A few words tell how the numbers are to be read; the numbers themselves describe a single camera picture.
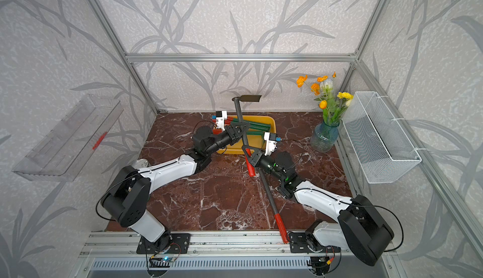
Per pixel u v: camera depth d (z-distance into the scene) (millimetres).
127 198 450
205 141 640
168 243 691
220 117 749
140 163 911
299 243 737
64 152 665
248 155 708
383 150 599
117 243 751
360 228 412
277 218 787
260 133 1071
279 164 594
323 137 940
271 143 698
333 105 880
